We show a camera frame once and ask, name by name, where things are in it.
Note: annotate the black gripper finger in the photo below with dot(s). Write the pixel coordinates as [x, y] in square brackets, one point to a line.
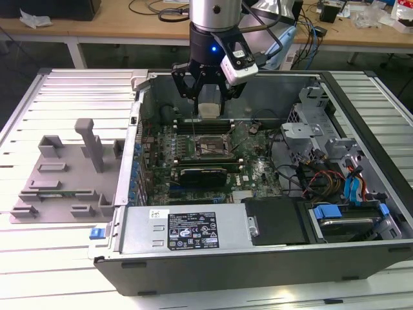
[180, 80]
[234, 92]

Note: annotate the silver CPU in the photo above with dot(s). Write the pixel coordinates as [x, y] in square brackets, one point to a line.
[209, 110]

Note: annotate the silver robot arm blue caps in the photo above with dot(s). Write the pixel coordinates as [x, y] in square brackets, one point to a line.
[213, 13]

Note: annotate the CPU socket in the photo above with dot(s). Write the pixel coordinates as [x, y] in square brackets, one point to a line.
[209, 149]

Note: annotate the round coin battery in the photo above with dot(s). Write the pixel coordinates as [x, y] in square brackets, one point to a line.
[254, 128]

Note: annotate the thin metal locking lever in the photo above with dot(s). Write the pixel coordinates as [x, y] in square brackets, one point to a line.
[193, 127]

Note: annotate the RAM slot with black clips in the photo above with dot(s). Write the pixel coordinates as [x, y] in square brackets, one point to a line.
[206, 159]
[206, 165]

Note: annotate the green motherboard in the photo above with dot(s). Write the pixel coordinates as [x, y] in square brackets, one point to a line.
[248, 164]

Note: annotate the RAM slot with white clips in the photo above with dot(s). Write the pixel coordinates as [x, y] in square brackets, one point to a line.
[206, 162]
[233, 169]

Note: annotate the silver metal drive cage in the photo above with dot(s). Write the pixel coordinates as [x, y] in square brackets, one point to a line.
[300, 132]

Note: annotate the wooden desk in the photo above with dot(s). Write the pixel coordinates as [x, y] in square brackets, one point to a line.
[106, 22]

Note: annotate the black graphics card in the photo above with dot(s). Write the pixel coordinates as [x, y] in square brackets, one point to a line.
[203, 182]

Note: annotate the black power connector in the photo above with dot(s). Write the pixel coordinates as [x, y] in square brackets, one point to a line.
[321, 155]
[305, 158]

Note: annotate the silver chipset heatsink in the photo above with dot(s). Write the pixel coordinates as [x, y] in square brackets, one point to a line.
[244, 196]

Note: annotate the black power adapter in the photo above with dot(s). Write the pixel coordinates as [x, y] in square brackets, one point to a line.
[321, 30]

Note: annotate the small black box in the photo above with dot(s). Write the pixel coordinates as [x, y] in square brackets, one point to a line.
[330, 14]

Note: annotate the black drive bay cover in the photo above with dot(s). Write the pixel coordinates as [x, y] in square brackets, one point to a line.
[274, 223]

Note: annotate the grey parts rack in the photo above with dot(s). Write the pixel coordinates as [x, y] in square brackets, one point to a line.
[80, 181]

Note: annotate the large black box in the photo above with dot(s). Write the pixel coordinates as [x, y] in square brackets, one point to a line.
[48, 8]

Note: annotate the silver power supply with label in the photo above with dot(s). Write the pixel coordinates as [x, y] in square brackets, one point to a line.
[142, 232]

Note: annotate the clear plastic bags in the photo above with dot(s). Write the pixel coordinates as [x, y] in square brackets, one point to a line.
[371, 16]

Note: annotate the crumpled clear plastic wrap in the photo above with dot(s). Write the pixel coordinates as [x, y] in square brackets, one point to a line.
[34, 20]

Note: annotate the blue case latch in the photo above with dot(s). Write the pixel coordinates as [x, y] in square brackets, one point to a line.
[96, 234]

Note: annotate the hard disk in blue carrier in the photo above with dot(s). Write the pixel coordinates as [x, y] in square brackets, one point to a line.
[348, 227]

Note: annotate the black open PC case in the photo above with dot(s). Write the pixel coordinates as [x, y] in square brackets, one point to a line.
[226, 271]

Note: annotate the red white plastic bag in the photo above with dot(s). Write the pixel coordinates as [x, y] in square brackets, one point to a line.
[403, 13]

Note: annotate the white wrist camera black mount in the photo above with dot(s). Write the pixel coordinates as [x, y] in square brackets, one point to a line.
[240, 72]

